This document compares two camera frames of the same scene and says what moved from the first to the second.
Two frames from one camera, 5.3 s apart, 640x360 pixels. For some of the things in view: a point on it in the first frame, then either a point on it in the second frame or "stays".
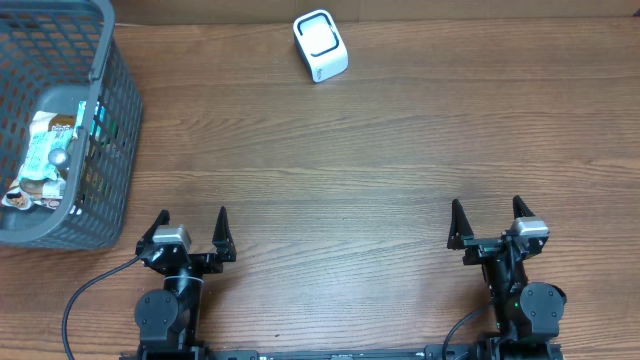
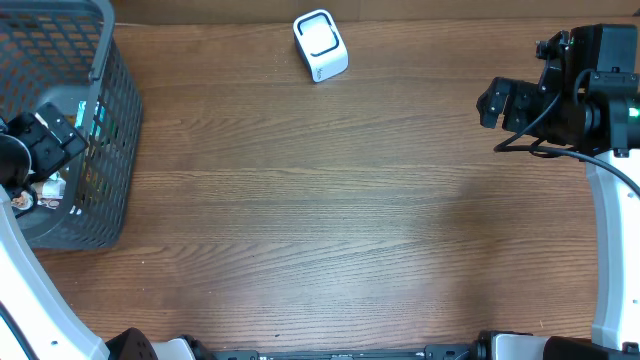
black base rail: (459, 352) stays
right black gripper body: (490, 245) -> (513, 105)
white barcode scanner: (320, 45) stays
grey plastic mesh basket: (54, 54) stays
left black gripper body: (202, 266) -> (46, 153)
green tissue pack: (98, 120) stays
